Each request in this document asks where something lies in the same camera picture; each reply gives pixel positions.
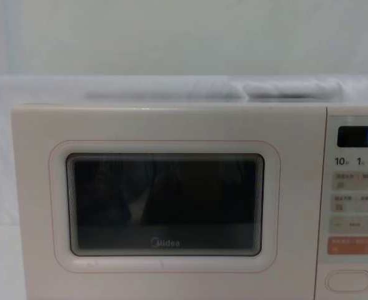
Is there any cream microwave oven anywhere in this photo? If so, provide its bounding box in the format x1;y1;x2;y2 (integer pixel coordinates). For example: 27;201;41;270
10;102;368;300

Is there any oven control panel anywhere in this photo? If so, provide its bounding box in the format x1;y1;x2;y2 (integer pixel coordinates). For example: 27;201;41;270
315;115;368;300

